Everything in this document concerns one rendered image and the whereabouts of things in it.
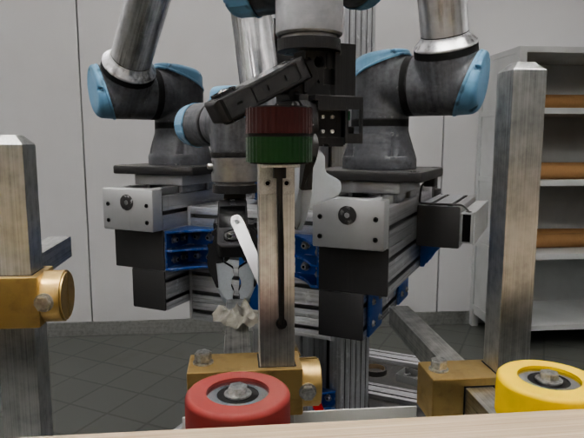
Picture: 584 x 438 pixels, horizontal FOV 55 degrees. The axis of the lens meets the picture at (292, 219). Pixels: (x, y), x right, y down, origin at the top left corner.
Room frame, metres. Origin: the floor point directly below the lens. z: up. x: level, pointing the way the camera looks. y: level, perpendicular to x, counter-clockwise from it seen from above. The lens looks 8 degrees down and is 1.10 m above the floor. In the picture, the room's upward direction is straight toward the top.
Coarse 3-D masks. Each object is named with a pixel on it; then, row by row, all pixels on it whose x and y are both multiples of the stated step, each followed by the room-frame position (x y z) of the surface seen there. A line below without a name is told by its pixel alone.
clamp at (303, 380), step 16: (256, 352) 0.58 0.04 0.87; (192, 368) 0.53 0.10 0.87; (208, 368) 0.53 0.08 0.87; (224, 368) 0.53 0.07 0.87; (240, 368) 0.53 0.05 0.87; (256, 368) 0.53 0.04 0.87; (272, 368) 0.53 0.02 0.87; (288, 368) 0.54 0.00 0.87; (304, 368) 0.55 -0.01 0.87; (320, 368) 0.55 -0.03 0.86; (192, 384) 0.52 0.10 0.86; (288, 384) 0.53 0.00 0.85; (304, 384) 0.54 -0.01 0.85; (320, 384) 0.54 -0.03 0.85; (304, 400) 0.53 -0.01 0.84; (320, 400) 0.54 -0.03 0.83
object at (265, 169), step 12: (264, 168) 0.54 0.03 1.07; (276, 168) 0.50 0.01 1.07; (288, 168) 0.54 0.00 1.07; (264, 180) 0.54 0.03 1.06; (276, 180) 0.50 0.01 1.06; (288, 180) 0.54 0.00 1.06; (264, 192) 0.54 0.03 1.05; (276, 192) 0.51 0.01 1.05; (288, 192) 0.54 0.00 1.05; (276, 204) 0.51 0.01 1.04; (276, 324) 0.54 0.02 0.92
